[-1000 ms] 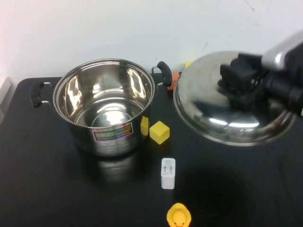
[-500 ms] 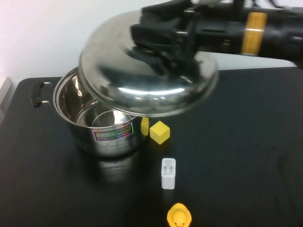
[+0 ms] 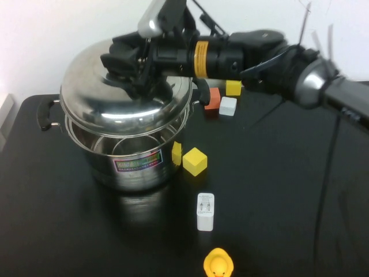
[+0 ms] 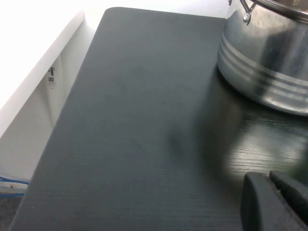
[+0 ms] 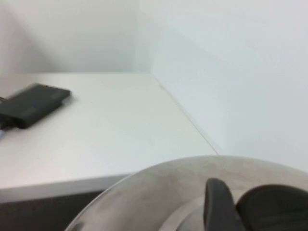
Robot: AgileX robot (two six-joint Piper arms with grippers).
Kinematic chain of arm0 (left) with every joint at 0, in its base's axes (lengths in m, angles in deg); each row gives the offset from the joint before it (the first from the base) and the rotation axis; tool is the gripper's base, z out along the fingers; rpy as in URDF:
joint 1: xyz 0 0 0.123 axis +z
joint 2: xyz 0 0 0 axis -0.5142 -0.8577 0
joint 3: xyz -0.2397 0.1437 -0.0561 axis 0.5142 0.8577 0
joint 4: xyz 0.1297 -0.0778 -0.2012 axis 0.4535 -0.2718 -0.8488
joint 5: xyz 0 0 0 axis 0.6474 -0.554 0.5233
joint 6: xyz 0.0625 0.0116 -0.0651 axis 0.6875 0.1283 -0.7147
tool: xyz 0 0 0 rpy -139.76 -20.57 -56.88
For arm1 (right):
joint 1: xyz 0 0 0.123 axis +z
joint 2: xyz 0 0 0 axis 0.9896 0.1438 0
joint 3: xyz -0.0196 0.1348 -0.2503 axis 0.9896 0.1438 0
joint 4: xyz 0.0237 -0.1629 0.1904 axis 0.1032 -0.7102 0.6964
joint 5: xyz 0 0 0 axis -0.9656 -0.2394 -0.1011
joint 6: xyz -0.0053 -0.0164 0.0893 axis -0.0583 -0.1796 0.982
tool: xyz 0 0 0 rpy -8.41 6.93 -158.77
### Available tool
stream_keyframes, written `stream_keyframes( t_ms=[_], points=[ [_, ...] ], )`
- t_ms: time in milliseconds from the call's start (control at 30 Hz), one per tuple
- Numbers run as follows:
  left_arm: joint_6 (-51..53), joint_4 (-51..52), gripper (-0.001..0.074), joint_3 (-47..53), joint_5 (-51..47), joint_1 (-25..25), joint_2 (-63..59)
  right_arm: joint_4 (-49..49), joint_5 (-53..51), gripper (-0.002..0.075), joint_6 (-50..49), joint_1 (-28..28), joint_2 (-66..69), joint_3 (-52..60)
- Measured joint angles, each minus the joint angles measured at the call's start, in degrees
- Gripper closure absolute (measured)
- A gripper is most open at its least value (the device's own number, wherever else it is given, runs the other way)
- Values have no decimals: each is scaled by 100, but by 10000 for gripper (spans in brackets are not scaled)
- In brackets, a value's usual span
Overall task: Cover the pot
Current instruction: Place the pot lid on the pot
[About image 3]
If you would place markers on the white cube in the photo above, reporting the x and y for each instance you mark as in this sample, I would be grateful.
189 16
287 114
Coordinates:
228 106

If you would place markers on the stainless steel pot lid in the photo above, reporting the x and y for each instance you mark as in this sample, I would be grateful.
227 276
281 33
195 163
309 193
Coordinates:
115 115

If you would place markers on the stainless steel cooking pot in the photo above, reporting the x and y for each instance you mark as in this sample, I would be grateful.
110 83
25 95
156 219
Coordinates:
135 179

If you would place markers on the yellow cube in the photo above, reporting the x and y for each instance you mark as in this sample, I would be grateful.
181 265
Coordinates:
233 88
195 161

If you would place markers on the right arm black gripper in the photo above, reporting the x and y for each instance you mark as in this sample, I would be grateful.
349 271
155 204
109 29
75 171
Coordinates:
165 56

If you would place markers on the white power adapter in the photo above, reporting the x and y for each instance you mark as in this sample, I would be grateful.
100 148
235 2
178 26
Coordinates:
206 213

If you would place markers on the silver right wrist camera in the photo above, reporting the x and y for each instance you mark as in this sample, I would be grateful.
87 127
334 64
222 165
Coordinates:
152 17

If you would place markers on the orange cube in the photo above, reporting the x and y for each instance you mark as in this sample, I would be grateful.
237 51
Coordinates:
213 99

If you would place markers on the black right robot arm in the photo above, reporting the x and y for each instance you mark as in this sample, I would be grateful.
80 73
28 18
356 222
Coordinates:
259 57

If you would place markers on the yellow rubber duck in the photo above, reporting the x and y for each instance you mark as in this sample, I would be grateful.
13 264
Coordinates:
218 262

